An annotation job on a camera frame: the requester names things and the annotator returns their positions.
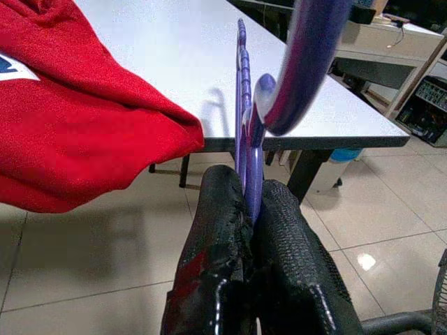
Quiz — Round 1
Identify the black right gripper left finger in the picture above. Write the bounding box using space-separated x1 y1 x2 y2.
161 165 255 335

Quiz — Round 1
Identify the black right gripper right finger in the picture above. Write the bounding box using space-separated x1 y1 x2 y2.
249 179 366 335

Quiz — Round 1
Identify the red t-shirt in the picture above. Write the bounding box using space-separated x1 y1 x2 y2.
0 0 205 214

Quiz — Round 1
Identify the purple plastic hanger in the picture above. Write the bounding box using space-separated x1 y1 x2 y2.
234 0 352 226

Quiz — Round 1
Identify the white bucket blue lid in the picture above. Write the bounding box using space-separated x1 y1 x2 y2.
314 148 364 193

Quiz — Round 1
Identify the black office chair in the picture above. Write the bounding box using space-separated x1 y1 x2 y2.
361 248 447 335

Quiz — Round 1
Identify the white work table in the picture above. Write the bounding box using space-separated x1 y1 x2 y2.
75 0 411 207

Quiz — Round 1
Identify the black electronics rack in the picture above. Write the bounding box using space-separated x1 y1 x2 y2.
396 75 447 147

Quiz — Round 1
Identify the beige wooden desk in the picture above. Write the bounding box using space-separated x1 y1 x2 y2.
331 13 447 119

